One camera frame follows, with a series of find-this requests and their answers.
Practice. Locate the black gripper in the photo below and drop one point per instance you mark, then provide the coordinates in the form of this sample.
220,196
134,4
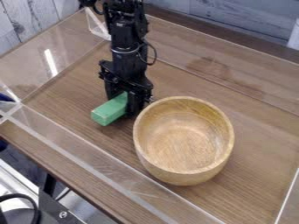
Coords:
122,74

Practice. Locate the green rectangular block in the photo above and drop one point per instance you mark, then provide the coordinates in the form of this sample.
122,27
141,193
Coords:
110,110

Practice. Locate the brown wooden bowl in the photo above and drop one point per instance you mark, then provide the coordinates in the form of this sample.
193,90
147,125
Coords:
184,138

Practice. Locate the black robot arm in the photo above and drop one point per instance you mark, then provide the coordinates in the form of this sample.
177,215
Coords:
126,26

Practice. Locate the black table leg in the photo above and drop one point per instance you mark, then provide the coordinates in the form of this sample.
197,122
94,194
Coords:
49,185

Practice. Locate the clear acrylic corner bracket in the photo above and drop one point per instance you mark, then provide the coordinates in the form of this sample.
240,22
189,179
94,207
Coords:
96,27

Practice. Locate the clear acrylic barrier wall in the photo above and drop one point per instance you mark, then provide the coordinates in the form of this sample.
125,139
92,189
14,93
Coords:
244,75

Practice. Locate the black metal bracket with screw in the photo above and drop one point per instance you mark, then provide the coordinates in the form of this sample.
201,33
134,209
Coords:
53,213

